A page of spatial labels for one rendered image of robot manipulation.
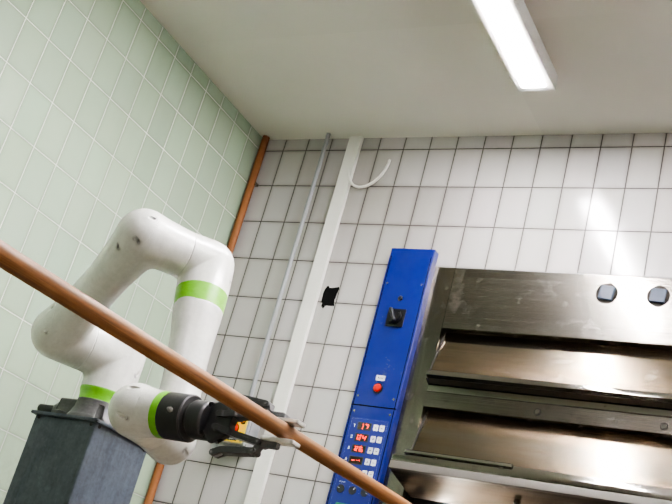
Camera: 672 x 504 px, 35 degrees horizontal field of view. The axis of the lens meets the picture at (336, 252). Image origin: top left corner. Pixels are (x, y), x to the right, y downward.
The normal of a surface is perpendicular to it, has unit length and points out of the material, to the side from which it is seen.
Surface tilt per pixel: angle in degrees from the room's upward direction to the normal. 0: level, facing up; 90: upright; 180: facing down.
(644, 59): 180
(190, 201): 90
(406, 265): 90
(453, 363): 70
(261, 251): 90
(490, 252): 90
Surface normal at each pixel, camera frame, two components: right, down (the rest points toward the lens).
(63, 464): -0.47, -0.45
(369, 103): -0.25, 0.89
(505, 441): -0.31, -0.73
